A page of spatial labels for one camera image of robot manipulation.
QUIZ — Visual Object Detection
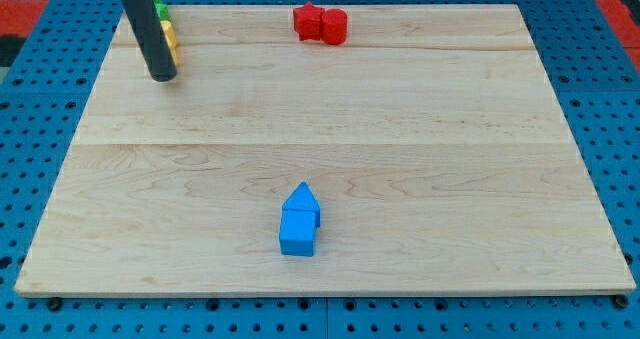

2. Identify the red star block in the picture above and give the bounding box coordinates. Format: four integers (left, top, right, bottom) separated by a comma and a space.
293, 2, 325, 41

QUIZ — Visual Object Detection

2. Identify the light wooden board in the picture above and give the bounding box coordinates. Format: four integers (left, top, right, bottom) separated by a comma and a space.
15, 4, 636, 298

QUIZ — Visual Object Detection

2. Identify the yellow block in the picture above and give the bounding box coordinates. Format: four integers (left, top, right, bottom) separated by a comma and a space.
161, 20, 178, 48
167, 41, 180, 67

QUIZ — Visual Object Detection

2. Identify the yellow block front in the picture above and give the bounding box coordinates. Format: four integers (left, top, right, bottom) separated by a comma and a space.
167, 41, 180, 67

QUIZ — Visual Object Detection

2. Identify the red cylinder block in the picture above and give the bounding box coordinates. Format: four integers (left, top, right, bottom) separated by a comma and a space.
321, 9, 348, 45

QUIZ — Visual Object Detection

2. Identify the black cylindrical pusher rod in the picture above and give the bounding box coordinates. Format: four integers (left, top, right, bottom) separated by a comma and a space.
121, 0, 177, 82

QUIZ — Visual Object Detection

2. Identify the blue triangle block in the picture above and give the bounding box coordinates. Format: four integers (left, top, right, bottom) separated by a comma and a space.
282, 181, 321, 227

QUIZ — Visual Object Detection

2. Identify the yellow block rear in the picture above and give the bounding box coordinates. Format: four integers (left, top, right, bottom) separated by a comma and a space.
161, 20, 178, 48

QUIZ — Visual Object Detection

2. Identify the blue cube block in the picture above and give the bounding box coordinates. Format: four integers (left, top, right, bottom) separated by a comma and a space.
279, 210, 317, 257

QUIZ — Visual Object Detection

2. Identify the green block front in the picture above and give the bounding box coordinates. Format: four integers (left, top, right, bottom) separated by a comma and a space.
155, 3, 171, 22

